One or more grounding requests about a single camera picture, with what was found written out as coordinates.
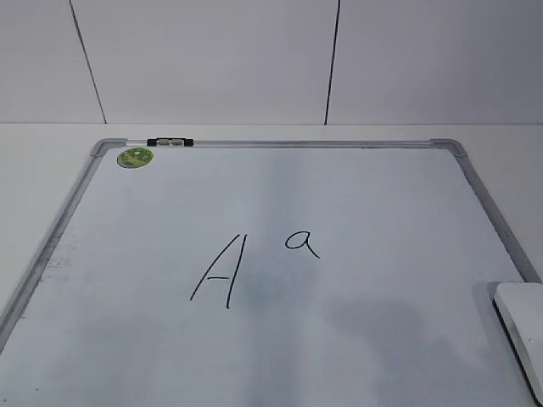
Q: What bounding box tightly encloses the round green sticker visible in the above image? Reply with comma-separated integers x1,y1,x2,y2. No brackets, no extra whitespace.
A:
117,148,154,169

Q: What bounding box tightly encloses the aluminium framed whiteboard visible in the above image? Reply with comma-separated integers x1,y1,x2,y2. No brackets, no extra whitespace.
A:
1,145,535,406

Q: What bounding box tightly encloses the white whiteboard eraser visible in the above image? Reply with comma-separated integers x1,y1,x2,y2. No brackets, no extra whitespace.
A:
493,282,542,406

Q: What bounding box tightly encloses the black marker clip holder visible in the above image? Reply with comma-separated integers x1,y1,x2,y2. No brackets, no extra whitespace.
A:
146,137,194,148

